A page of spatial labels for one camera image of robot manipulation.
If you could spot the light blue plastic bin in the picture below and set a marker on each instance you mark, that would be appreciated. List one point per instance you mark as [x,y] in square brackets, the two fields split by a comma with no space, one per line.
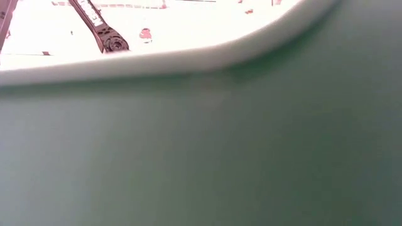
[188,157]

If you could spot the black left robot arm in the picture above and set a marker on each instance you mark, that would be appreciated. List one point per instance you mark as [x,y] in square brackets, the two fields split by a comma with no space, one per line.
[106,34]

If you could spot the black hanging ceiling dome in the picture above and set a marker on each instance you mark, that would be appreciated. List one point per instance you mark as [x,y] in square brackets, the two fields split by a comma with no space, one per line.
[145,34]

